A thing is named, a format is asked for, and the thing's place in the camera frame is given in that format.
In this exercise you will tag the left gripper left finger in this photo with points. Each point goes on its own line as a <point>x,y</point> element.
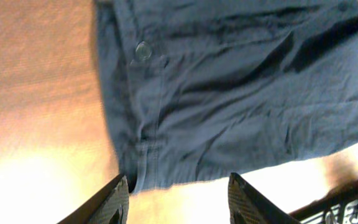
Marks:
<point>110,205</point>

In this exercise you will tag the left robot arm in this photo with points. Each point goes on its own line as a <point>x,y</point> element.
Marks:
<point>337,207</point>

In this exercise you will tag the navy blue shorts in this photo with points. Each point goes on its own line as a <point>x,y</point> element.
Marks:
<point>194,90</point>

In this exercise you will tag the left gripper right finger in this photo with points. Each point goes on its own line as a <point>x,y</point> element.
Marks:
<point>248,206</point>

